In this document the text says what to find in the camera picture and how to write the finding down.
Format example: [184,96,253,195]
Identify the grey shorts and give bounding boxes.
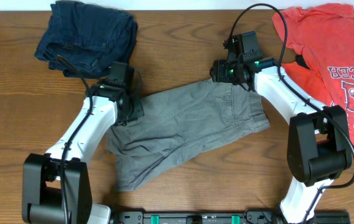
[106,80,270,192]

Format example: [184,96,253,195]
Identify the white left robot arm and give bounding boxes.
[22,84,144,223]

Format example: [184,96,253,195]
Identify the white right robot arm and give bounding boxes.
[210,58,354,223]

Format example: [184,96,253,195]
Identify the folded dark navy garment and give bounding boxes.
[34,1,138,79]

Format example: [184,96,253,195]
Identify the red printed t-shirt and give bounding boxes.
[272,3,354,144]

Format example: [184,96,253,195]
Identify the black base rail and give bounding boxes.
[108,210,352,224]

